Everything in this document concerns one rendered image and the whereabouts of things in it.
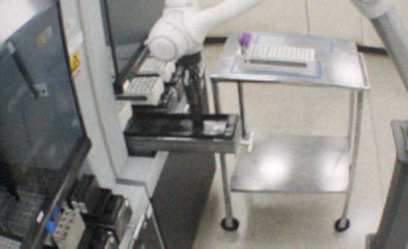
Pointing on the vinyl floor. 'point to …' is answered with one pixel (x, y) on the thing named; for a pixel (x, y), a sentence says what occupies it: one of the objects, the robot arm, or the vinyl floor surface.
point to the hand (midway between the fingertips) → (196, 108)
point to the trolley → (329, 158)
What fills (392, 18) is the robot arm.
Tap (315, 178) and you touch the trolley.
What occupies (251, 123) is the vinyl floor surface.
